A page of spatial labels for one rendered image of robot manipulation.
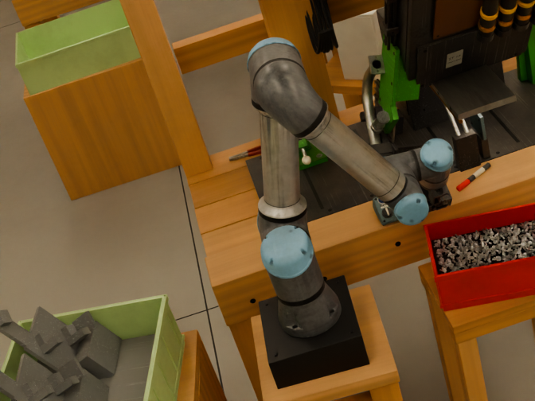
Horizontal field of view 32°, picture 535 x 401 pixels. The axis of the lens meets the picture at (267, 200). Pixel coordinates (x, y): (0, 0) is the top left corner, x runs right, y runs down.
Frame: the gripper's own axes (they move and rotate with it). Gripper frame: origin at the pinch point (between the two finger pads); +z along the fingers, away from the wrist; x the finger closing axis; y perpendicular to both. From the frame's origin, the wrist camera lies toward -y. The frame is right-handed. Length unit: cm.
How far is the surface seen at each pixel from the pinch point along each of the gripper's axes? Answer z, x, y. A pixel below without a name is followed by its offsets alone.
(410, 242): 9.3, -6.7, 7.7
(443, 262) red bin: -6.4, -3.3, 20.1
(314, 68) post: 21, -12, -58
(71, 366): -12, -99, 16
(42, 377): -15, -105, 17
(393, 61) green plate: -10.5, 4.3, -35.6
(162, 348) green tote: -10, -76, 18
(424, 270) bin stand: 5.8, -6.5, 17.2
